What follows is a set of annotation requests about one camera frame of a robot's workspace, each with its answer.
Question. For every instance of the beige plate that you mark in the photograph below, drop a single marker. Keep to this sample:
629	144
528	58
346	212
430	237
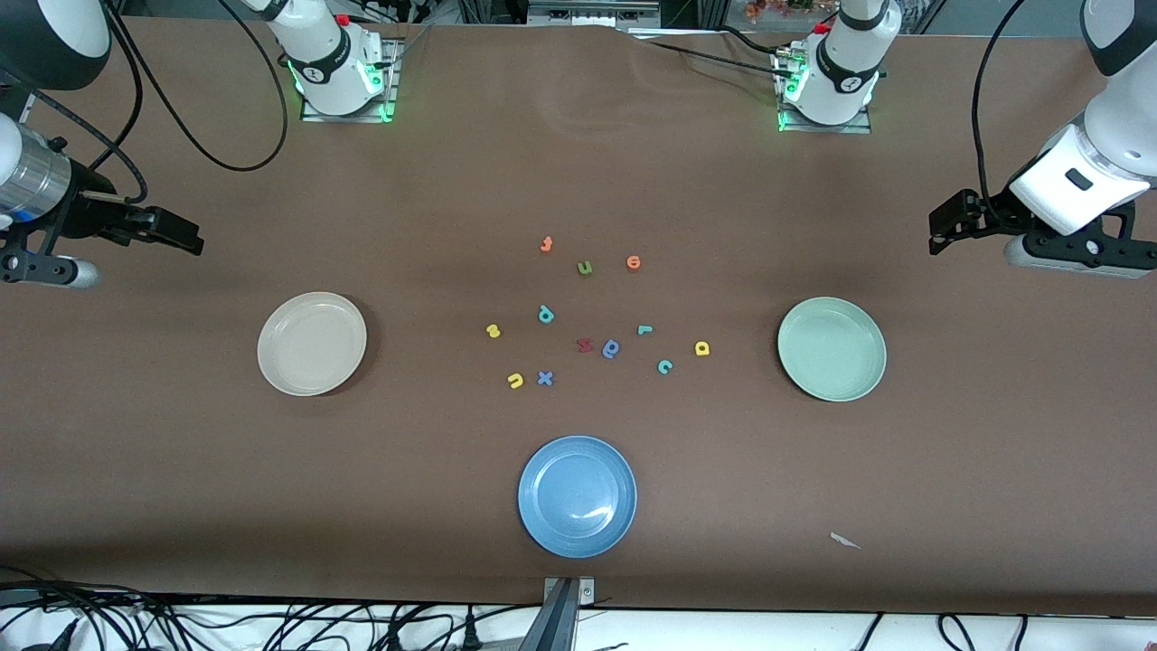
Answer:
312	344

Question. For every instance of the green plate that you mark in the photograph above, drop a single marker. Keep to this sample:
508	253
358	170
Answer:
832	349

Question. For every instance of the blue plate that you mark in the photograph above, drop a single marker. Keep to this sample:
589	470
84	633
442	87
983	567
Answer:
577	496

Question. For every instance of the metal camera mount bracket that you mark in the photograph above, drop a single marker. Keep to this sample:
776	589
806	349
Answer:
562	615

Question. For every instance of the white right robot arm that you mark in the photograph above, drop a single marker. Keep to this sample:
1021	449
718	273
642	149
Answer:
325	63

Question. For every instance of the white paper scrap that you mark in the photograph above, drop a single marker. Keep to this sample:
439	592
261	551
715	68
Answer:
845	541

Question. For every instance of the blue letter p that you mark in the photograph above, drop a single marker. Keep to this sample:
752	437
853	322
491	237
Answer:
611	348

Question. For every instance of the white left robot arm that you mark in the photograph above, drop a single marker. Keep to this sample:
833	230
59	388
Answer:
850	72

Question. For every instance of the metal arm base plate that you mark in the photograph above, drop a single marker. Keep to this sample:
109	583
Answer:
384	99
859	125

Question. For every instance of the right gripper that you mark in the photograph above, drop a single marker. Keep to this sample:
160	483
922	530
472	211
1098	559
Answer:
88	218

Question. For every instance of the aluminium frame profile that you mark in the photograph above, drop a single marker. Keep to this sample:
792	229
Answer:
592	11

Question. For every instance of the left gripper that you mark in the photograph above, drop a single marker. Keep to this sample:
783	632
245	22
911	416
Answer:
987	220

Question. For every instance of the orange flowers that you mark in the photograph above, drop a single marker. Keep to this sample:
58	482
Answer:
777	7

